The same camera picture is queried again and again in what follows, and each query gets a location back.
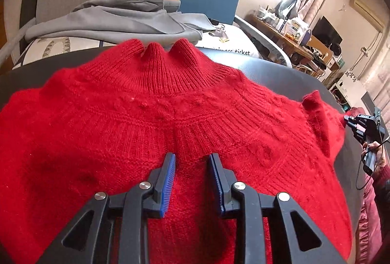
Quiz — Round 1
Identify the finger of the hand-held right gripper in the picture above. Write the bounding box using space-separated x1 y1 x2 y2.
344 115 360 137

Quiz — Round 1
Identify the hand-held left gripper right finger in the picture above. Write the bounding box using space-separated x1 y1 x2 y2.
208 153 348 264

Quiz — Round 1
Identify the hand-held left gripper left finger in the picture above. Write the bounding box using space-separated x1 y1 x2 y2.
43 153 176 264

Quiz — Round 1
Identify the red knitted sweater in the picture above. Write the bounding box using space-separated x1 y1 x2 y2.
0 38 355 264

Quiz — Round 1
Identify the person's right forearm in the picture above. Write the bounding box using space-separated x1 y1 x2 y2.
370 164 390 193

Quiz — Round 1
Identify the person's right hand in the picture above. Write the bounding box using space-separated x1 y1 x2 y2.
361 141 387 168

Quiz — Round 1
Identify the white floral cabinet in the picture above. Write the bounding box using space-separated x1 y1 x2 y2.
337 69 368 102

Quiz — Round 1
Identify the small white fan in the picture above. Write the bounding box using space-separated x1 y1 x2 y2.
331 43 344 63

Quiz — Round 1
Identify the person's pink clothing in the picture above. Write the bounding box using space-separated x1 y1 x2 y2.
355 182 390 254

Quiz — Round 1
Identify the black monitor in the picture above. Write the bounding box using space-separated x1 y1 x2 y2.
312 16 343 47

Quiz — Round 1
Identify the blue mug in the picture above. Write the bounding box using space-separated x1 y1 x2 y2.
300 28 313 45

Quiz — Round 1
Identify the cluttered wooden desk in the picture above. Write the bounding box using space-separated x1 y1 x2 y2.
245 13 336 70

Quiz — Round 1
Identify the white printed cloth bag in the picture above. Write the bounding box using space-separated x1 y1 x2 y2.
195 23 260 60

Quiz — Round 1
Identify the grey garment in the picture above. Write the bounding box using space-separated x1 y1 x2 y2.
25 0 220 48

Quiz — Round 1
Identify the white leaf-print cushion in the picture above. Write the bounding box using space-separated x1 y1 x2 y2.
20 36 118 66

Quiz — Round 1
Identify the black cable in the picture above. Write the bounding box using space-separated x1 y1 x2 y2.
355 138 390 190

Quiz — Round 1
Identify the wall air conditioner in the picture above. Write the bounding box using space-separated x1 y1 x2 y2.
349 0 385 30

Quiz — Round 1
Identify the grey metal frame rail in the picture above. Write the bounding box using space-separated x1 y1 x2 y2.
233 15 294 68

